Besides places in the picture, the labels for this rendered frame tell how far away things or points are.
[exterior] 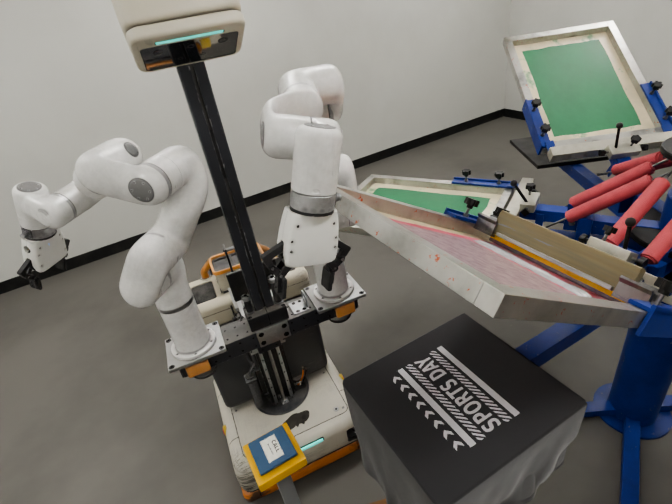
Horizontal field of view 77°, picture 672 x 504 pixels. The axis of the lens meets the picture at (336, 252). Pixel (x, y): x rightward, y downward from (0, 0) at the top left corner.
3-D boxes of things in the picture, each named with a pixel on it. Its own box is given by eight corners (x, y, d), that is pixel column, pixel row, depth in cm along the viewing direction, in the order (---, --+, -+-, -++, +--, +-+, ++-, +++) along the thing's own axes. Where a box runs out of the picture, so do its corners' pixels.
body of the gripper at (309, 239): (328, 193, 76) (322, 250, 81) (275, 195, 71) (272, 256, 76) (350, 206, 70) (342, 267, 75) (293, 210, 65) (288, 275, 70)
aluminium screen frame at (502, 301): (493, 318, 58) (505, 294, 57) (308, 192, 103) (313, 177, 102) (687, 332, 103) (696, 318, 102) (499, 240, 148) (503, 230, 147)
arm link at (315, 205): (330, 183, 75) (328, 198, 76) (283, 184, 71) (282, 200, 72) (351, 195, 70) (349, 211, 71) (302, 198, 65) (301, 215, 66)
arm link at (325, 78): (285, 123, 111) (341, 112, 112) (291, 160, 95) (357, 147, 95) (271, 57, 100) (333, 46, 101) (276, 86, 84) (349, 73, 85)
